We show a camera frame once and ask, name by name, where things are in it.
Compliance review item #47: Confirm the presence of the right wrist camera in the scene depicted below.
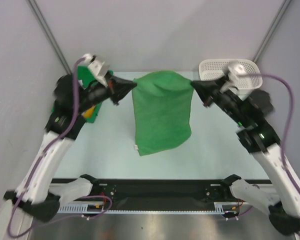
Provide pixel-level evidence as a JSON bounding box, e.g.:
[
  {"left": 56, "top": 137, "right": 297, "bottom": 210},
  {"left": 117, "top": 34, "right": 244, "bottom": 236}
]
[{"left": 220, "top": 61, "right": 247, "bottom": 93}]

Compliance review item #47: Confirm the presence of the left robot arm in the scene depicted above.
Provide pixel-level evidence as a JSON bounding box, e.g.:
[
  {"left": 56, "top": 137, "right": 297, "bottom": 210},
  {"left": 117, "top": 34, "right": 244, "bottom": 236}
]
[{"left": 3, "top": 72, "right": 137, "bottom": 223}]

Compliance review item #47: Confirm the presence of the green plastic bin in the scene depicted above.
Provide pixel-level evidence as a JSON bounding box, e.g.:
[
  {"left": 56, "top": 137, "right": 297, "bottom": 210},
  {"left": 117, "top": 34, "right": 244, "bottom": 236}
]
[{"left": 51, "top": 66, "right": 112, "bottom": 123}]

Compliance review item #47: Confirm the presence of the yellow towel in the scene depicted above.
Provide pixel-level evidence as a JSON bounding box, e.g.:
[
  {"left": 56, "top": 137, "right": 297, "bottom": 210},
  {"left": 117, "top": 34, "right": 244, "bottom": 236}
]
[{"left": 82, "top": 106, "right": 96, "bottom": 119}]

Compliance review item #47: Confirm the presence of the green towel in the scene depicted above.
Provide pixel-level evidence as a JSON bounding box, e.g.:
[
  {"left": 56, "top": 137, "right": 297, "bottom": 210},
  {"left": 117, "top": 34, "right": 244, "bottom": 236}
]
[{"left": 132, "top": 70, "right": 194, "bottom": 156}]

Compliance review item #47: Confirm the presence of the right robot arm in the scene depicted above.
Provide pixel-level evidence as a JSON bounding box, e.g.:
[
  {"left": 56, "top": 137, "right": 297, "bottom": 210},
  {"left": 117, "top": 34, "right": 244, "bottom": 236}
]
[{"left": 191, "top": 77, "right": 300, "bottom": 236}]

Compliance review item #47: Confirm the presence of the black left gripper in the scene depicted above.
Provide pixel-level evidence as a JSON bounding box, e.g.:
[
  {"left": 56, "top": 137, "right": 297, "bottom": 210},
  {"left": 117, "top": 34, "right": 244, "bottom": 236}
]
[{"left": 75, "top": 70, "right": 137, "bottom": 113}]

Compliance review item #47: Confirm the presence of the grey cable duct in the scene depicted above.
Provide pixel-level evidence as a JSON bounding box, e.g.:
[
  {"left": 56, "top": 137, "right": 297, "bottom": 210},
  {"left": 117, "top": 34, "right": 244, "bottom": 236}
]
[{"left": 58, "top": 201, "right": 236, "bottom": 215}]

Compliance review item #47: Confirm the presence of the white perforated basket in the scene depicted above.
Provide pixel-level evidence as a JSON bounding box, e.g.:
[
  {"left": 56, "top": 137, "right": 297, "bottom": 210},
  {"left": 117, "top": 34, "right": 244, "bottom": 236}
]
[{"left": 198, "top": 59, "right": 263, "bottom": 96}]

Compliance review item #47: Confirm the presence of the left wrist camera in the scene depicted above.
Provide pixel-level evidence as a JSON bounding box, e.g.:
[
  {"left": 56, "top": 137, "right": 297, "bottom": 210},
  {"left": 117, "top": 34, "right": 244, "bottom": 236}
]
[{"left": 82, "top": 53, "right": 110, "bottom": 86}]

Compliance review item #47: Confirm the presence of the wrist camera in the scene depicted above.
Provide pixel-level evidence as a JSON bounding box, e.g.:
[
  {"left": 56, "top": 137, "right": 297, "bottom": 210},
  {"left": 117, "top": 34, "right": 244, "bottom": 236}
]
[
  {"left": 82, "top": 53, "right": 110, "bottom": 86},
  {"left": 220, "top": 61, "right": 247, "bottom": 93}
]

